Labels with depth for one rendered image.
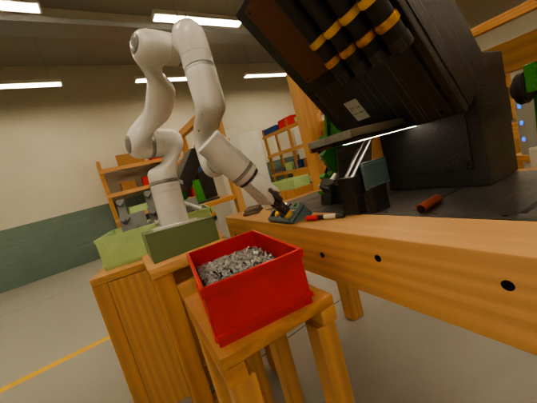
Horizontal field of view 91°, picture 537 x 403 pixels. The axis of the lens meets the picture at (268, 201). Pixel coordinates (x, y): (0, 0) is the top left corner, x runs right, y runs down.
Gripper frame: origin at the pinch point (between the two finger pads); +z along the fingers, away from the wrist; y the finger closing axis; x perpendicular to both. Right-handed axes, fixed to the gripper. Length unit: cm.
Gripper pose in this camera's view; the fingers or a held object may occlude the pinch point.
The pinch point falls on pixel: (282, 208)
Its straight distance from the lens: 86.0
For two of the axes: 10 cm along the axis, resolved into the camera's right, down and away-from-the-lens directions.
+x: 5.4, -7.8, 3.0
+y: 4.7, -0.1, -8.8
